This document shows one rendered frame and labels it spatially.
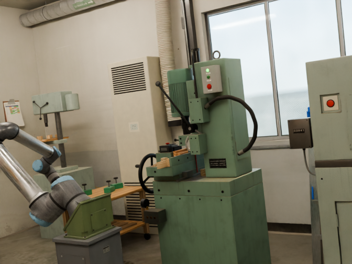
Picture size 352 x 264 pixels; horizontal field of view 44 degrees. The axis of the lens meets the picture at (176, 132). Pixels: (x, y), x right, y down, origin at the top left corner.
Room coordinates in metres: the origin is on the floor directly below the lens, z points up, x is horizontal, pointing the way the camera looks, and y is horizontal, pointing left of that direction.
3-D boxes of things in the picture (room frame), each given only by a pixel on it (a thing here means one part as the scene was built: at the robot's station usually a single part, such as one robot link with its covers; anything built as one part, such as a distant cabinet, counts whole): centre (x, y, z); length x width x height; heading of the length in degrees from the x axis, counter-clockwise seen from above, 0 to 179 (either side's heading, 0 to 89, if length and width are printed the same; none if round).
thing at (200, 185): (2.86, -0.17, 0.76); 0.57 x 0.45 x 0.09; 54
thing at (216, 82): (2.63, -0.25, 1.40); 0.10 x 0.06 x 0.16; 54
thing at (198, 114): (2.68, -0.15, 1.23); 0.09 x 0.08 x 0.15; 54
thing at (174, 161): (2.93, -0.12, 0.93); 0.60 x 0.02 x 0.06; 144
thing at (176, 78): (2.93, -0.07, 1.35); 0.18 x 0.18 x 0.31
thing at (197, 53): (2.85, -0.18, 1.54); 0.08 x 0.08 x 0.17; 54
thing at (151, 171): (3.02, 0.00, 0.87); 0.61 x 0.30 x 0.06; 144
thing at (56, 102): (4.87, 1.28, 0.79); 0.62 x 0.48 x 1.58; 59
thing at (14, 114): (5.25, 1.90, 1.42); 0.23 x 0.06 x 0.34; 147
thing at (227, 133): (2.76, -0.31, 1.16); 0.22 x 0.22 x 0.72; 54
